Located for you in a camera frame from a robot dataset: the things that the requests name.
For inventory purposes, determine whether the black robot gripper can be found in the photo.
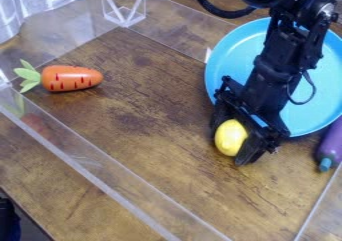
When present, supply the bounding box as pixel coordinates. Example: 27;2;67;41
210;56;303;166

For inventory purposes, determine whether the yellow toy lemon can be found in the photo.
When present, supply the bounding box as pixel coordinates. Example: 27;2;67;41
214;119;249;157

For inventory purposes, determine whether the blue round tray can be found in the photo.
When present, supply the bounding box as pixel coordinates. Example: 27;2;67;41
205;18;342;137

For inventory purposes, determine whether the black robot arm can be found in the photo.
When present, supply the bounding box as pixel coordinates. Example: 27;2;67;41
212;0;339;166

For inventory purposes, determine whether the purple toy eggplant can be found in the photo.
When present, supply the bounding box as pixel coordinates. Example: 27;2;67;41
317;115;342;172

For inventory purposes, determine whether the orange toy carrot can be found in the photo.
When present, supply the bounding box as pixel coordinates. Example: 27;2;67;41
14;60;103;93

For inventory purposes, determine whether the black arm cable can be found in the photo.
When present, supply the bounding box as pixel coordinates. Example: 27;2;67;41
192;0;258;19

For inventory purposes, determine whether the clear acrylic corner bracket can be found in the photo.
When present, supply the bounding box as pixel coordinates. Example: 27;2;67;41
102;0;146;28

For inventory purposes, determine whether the clear acrylic enclosure wall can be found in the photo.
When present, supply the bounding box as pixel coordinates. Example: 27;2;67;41
0;0;342;241

